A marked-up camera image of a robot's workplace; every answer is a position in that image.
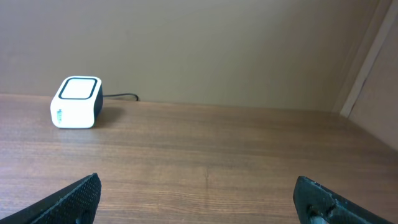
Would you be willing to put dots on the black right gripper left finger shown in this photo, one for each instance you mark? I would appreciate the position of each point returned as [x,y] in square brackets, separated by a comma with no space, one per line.
[75,204]

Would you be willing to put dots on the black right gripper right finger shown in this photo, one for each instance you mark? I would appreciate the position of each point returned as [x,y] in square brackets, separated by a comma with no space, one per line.
[315,203]

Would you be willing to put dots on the white barcode scanner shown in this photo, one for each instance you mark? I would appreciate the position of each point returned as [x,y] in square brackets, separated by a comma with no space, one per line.
[77,103]

